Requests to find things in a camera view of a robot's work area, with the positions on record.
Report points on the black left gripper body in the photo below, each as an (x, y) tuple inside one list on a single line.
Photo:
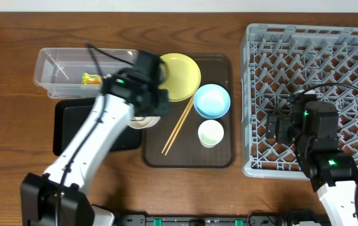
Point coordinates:
[(158, 102)]

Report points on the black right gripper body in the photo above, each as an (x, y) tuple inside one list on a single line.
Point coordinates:
[(289, 134)]

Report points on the white bowl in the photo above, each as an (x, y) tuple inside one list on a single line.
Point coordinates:
[(143, 122)]

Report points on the green orange snack wrapper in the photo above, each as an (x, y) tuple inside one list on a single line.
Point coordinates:
[(89, 79)]

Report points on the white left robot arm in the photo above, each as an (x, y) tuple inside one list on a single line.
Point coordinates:
[(59, 195)]

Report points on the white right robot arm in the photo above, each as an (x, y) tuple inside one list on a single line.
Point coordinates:
[(333, 175)]

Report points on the grey dishwasher rack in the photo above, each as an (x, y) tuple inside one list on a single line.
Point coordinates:
[(278, 59)]

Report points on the black waste tray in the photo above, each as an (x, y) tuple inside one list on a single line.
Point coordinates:
[(70, 114)]

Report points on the clear plastic waste bin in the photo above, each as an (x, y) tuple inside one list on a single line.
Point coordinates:
[(60, 70)]

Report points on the yellow plate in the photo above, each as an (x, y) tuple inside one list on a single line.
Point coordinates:
[(182, 76)]

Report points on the white cup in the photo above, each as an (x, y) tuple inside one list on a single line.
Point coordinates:
[(210, 133)]

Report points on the light blue bowl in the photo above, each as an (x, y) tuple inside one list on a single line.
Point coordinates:
[(212, 101)]

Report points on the wooden chopstick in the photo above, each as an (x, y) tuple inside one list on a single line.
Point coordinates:
[(180, 127), (177, 127)]

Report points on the dark brown serving tray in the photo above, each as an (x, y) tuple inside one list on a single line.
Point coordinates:
[(187, 150)]

